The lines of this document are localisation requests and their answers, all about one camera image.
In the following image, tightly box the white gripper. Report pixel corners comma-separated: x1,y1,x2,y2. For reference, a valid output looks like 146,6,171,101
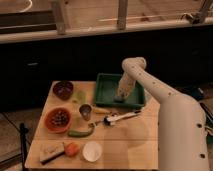
115,72,136,99

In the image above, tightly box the dark sponge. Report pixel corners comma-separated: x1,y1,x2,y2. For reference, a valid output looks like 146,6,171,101
114,96,124,102

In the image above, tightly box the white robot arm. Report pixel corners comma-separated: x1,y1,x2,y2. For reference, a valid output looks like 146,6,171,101
116,57,210,171

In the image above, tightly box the green plastic tray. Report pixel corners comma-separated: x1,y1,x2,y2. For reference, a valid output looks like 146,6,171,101
94,73,146,109

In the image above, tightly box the pale green vegetable piece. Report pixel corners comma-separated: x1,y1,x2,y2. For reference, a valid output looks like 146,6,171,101
73,90,86,104

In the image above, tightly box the small metal cup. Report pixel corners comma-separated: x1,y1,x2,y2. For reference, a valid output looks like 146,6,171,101
79,104,92,121

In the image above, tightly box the dark red bowl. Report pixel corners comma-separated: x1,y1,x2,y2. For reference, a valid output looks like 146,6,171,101
53,81,73,100

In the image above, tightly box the green chili pepper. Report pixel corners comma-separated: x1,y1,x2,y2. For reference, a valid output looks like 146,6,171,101
67,127,95,138

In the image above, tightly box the orange bowl with beans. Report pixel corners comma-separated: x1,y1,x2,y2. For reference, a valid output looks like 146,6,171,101
44,107,71,133

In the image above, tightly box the orange tomato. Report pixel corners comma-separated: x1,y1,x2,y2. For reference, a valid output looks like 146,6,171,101
65,143,80,157

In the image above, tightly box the black handled knife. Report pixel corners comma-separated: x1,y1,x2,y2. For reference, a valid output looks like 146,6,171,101
40,151,65,165

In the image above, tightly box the wooden window frame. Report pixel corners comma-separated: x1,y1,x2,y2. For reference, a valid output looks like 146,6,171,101
0,0,213,44

